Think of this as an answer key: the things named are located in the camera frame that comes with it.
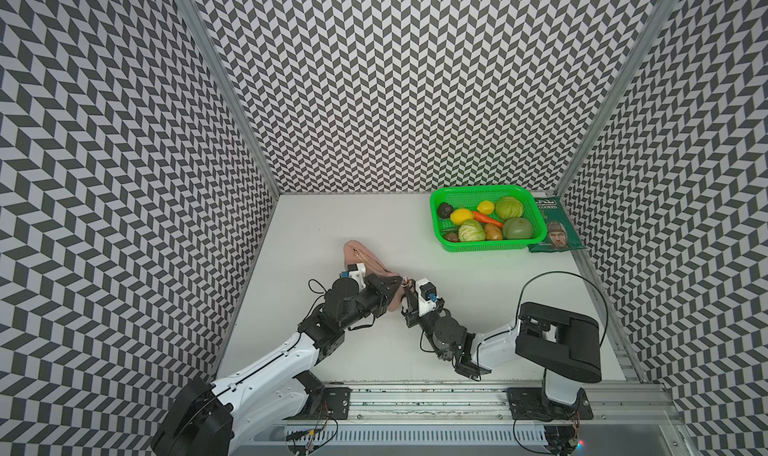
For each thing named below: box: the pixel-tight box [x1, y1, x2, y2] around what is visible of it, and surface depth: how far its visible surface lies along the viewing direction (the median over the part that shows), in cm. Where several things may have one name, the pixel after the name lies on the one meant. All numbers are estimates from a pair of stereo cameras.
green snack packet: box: [528, 196, 587, 253], surface depth 107 cm
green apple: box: [502, 217, 535, 240], surface depth 101 cm
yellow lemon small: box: [478, 200, 495, 215], surface depth 111 cm
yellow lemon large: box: [450, 208, 475, 226], surface depth 107 cm
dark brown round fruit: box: [438, 202, 454, 219], surface depth 110 cm
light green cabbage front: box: [458, 219, 487, 241], surface depth 100 cm
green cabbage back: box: [495, 196, 524, 221], surface depth 105 cm
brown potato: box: [484, 223, 503, 240], surface depth 102 cm
